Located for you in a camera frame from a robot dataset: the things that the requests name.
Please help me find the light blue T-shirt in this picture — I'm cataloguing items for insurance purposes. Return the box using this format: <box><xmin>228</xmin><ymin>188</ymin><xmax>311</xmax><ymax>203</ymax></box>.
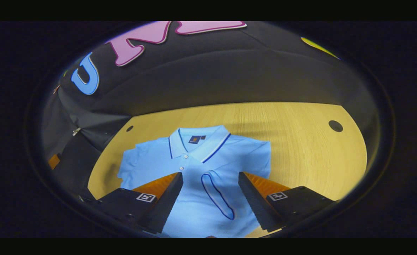
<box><xmin>117</xmin><ymin>125</ymin><xmax>272</xmax><ymax>238</ymax></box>

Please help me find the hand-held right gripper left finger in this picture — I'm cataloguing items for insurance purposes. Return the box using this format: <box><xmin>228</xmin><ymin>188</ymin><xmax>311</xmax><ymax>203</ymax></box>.
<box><xmin>95</xmin><ymin>172</ymin><xmax>183</xmax><ymax>235</ymax></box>

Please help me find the black backdrop cloth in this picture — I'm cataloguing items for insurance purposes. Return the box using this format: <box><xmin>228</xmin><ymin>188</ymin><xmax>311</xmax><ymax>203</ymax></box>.
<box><xmin>40</xmin><ymin>21</ymin><xmax>381</xmax><ymax>199</ymax></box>

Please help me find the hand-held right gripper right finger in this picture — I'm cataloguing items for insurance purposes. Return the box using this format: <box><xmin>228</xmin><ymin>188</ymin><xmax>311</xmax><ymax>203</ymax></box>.
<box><xmin>238</xmin><ymin>172</ymin><xmax>336</xmax><ymax>233</ymax></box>

